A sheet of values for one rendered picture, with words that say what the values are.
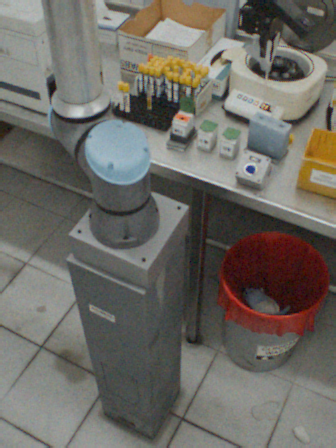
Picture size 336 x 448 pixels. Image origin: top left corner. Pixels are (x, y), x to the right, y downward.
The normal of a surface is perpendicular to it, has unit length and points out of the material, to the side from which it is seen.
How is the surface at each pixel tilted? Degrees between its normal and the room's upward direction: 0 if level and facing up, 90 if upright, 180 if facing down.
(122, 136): 10
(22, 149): 0
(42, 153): 0
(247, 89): 90
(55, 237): 0
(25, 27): 89
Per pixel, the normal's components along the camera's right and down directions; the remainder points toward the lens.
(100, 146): 0.08, -0.54
